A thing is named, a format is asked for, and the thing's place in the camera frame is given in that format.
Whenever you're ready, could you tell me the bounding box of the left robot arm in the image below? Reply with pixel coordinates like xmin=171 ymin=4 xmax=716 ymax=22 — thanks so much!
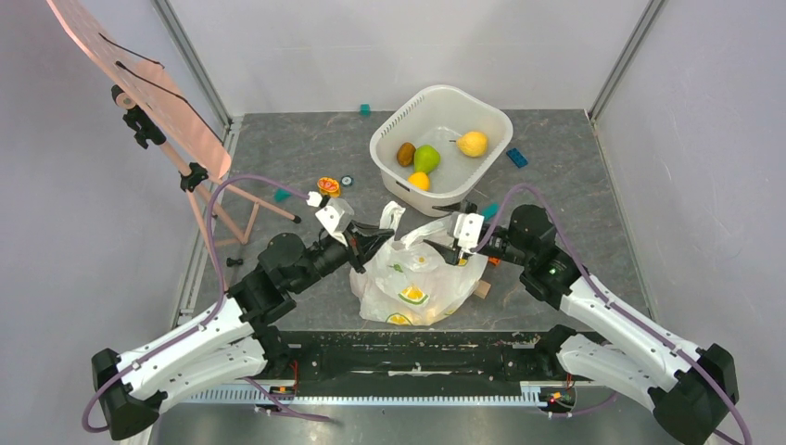
xmin=91 ymin=222 xmax=395 ymax=440

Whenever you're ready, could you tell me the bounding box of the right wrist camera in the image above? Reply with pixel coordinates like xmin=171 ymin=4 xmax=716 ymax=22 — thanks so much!
xmin=447 ymin=212 xmax=485 ymax=252

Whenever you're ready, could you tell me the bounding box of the pink board on stand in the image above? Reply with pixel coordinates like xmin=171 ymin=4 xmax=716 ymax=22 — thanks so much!
xmin=45 ymin=0 xmax=302 ymax=291

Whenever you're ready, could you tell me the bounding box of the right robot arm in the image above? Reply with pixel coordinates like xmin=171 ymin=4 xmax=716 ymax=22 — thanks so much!
xmin=434 ymin=202 xmax=739 ymax=444

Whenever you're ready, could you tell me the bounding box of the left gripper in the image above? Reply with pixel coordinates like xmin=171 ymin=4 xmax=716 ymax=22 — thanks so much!
xmin=291 ymin=219 xmax=395 ymax=294

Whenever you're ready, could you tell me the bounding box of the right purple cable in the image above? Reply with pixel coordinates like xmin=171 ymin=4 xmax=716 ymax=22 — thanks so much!
xmin=475 ymin=183 xmax=754 ymax=445

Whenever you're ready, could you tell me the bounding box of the green fake pear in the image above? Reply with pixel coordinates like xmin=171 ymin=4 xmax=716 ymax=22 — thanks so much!
xmin=413 ymin=145 xmax=441 ymax=174

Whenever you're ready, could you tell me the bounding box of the wooden cube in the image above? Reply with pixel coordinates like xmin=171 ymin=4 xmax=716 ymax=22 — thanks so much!
xmin=474 ymin=280 xmax=491 ymax=299

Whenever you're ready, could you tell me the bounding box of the white plastic bag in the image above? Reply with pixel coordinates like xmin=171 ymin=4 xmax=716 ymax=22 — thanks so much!
xmin=349 ymin=217 xmax=488 ymax=326

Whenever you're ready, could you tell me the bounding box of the purple cable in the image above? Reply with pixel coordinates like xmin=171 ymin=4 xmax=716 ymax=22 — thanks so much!
xmin=81 ymin=174 xmax=339 ymax=434
xmin=475 ymin=183 xmax=754 ymax=445

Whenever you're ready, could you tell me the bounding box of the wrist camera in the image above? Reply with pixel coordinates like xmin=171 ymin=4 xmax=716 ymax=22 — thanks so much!
xmin=447 ymin=212 xmax=485 ymax=252
xmin=306 ymin=191 xmax=354 ymax=247

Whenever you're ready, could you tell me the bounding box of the yellow fake lemon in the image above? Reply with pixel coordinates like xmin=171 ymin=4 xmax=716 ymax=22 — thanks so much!
xmin=408 ymin=172 xmax=431 ymax=191

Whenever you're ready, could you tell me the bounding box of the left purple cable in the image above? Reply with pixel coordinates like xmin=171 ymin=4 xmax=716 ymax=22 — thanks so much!
xmin=81 ymin=174 xmax=339 ymax=434

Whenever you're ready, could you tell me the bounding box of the brown fake kiwi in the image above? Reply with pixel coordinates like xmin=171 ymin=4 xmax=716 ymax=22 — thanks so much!
xmin=396 ymin=142 xmax=416 ymax=167

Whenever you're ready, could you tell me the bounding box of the teal rectangular block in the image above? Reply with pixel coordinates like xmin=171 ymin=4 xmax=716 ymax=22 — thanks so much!
xmin=479 ymin=203 xmax=500 ymax=221

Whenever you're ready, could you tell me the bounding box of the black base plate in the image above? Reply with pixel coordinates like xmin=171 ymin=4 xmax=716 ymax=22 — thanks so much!
xmin=255 ymin=330 xmax=567 ymax=398

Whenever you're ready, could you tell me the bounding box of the yellow fake pear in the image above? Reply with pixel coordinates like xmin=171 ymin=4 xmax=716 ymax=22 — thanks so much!
xmin=451 ymin=131 xmax=488 ymax=158

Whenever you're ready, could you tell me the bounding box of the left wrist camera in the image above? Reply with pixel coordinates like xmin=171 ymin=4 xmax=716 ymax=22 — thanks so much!
xmin=306 ymin=191 xmax=354 ymax=247

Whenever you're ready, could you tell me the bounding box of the orange yellow toy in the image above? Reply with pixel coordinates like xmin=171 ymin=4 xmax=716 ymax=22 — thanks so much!
xmin=317 ymin=177 xmax=341 ymax=198

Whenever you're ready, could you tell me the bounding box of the blue lego brick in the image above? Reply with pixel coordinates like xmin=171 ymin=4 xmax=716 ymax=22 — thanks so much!
xmin=505 ymin=147 xmax=528 ymax=169

